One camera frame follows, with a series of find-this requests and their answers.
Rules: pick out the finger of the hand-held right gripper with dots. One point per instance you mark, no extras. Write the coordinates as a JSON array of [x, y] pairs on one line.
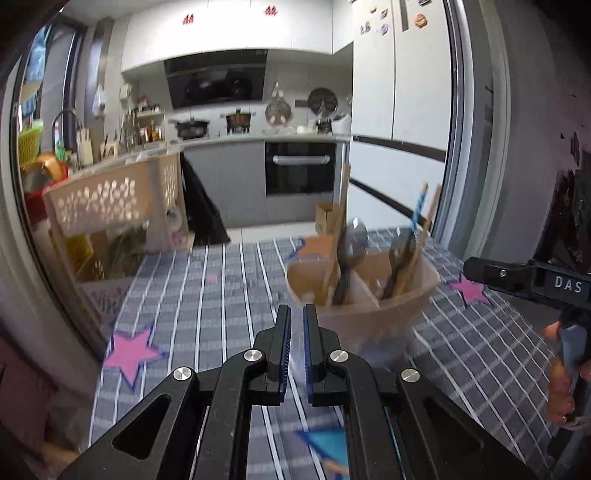
[[498, 272]]

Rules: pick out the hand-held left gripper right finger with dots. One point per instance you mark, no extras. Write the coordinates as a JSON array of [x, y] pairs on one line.
[[308, 360]]

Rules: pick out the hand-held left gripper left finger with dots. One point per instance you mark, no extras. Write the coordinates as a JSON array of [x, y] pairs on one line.
[[287, 360]]

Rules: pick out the beige plastic utensil holder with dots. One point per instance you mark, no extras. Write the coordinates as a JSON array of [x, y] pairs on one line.
[[364, 318]]

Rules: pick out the light bamboo chopstick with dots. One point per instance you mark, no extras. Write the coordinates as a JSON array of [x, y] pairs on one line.
[[431, 210]]

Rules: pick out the blue dotted chopstick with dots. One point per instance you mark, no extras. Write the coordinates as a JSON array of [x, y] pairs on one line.
[[418, 207]]

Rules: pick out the transparent teal spoon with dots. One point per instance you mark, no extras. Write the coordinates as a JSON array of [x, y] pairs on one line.
[[356, 230]]

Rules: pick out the person's right hand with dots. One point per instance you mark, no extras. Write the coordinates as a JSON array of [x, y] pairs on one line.
[[558, 387]]

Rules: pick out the small pink star sticker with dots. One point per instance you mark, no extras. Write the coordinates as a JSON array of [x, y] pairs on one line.
[[471, 290]]

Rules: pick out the grey checked tablecloth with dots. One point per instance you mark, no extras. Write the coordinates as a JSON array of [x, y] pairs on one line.
[[207, 314]]

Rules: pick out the blue star sticker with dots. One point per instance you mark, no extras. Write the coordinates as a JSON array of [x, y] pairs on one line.
[[330, 450]]

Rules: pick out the cardboard box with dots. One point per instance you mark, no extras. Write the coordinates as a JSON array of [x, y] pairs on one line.
[[328, 219]]

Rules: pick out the large pink star sticker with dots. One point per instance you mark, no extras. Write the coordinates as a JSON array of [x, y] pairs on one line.
[[131, 353]]

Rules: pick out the black jacket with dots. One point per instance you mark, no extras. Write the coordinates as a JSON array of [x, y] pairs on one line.
[[203, 212]]

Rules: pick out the black built-in oven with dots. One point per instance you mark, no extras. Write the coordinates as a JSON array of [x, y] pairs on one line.
[[300, 177]]

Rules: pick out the grey base cabinet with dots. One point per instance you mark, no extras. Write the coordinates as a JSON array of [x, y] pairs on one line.
[[235, 184]]

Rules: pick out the bag of leafy greens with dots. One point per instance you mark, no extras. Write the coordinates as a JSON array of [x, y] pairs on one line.
[[124, 251]]

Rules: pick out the white refrigerator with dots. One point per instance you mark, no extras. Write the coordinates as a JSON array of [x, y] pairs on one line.
[[397, 92]]

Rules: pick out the brown cooking pot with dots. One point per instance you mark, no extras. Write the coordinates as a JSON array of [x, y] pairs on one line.
[[238, 120]]

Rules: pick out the beige flower-cutout storage cart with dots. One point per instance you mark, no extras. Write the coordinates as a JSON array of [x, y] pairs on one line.
[[101, 198]]

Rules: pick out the dark round steamer rack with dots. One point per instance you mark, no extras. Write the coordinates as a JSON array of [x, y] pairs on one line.
[[322, 99]]

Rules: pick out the black wok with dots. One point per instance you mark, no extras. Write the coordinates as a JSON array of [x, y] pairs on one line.
[[191, 128]]

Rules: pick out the round orange fridge magnet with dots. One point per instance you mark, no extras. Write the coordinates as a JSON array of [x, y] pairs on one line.
[[420, 21]]

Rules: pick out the spice rack with bottles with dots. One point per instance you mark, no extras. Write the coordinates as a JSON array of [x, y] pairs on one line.
[[147, 129]]

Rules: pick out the black range hood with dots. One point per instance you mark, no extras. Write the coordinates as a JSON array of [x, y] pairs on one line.
[[217, 85]]

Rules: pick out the red plastic basket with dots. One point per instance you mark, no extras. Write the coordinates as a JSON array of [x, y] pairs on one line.
[[34, 201]]

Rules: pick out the orange round basin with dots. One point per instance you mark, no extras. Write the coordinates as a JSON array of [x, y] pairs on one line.
[[51, 166]]

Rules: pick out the white plastic bag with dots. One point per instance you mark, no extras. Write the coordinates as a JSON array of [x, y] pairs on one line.
[[98, 104]]

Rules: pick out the kitchen faucet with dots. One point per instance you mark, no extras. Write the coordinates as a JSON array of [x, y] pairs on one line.
[[67, 111]]

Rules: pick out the yellow-green plastic basket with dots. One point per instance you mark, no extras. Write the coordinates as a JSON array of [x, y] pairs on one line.
[[30, 143]]

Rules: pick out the red paper decoration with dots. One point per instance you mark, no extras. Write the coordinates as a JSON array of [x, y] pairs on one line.
[[188, 19], [269, 10]]

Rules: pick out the light blue hanging bag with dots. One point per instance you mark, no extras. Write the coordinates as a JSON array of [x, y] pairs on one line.
[[37, 69]]

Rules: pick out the white wall cabinets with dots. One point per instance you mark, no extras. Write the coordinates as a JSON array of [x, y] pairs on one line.
[[221, 32]]

